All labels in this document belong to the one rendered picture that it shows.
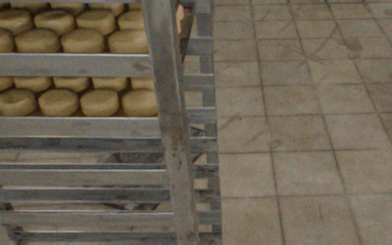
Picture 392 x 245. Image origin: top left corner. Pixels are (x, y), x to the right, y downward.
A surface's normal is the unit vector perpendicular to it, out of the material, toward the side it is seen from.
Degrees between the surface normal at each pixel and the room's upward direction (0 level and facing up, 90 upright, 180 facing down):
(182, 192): 90
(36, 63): 90
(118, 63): 90
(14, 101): 0
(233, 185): 0
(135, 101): 0
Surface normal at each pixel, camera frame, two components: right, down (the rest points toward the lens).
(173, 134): 0.00, 0.64
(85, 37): 0.00, -0.77
